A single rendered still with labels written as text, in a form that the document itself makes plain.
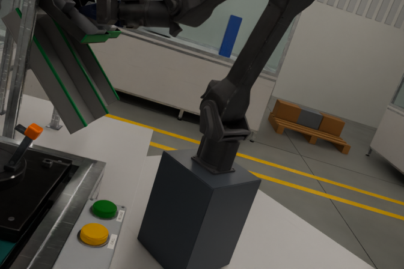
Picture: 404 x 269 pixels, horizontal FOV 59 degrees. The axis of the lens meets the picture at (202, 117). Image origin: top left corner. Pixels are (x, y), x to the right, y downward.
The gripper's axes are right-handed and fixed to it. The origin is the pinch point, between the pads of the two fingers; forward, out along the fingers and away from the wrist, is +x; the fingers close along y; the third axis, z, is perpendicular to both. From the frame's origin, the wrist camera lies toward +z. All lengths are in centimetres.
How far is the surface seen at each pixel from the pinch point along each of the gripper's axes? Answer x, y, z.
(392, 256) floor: -153, -203, -164
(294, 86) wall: -124, -854, -95
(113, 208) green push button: -14.0, 24.7, -33.8
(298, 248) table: -49, -5, -54
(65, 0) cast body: 5.7, 4.0, 1.6
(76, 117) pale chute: 2.3, 6.7, -23.1
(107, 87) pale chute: 7.0, -20.3, -19.7
